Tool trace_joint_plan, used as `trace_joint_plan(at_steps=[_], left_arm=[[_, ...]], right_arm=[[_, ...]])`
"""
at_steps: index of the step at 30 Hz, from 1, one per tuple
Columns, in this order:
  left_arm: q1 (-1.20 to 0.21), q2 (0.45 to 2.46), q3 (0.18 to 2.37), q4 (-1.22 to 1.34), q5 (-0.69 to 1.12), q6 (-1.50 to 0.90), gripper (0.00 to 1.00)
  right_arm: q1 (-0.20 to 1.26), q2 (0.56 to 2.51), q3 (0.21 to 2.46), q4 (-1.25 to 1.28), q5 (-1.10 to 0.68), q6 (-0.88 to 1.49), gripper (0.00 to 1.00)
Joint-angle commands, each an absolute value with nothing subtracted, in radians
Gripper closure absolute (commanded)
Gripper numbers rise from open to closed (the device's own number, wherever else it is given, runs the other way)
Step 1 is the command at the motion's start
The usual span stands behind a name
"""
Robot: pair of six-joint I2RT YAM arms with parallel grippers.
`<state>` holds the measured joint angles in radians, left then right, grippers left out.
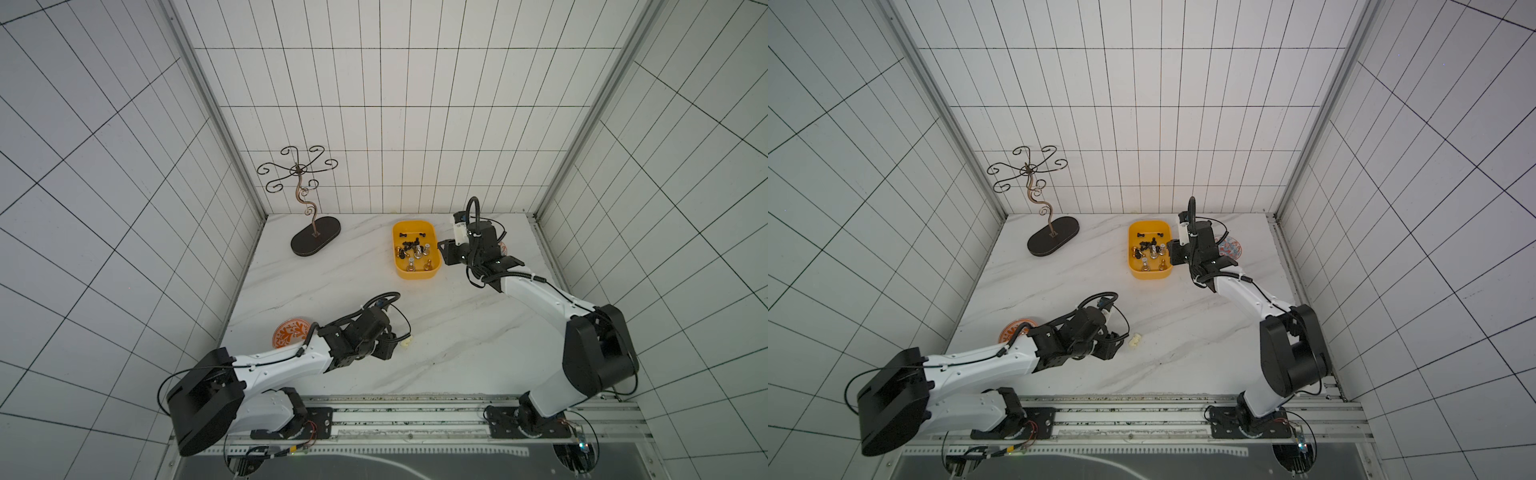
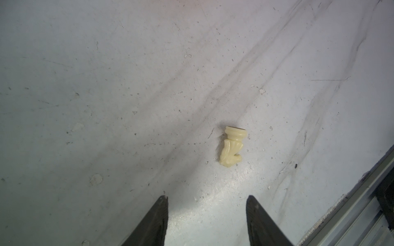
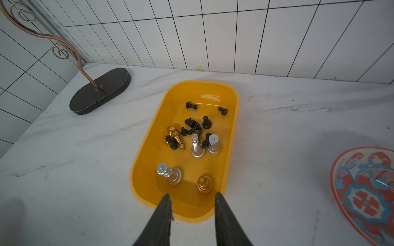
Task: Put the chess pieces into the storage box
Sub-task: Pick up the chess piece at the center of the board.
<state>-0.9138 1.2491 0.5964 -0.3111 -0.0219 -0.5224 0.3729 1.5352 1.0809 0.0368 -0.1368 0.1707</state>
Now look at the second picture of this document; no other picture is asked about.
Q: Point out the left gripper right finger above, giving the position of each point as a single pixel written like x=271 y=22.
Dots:
x=262 y=230

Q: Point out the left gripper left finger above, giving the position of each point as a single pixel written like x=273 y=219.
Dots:
x=151 y=231

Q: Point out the aluminium mounting rail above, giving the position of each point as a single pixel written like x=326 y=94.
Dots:
x=358 y=218

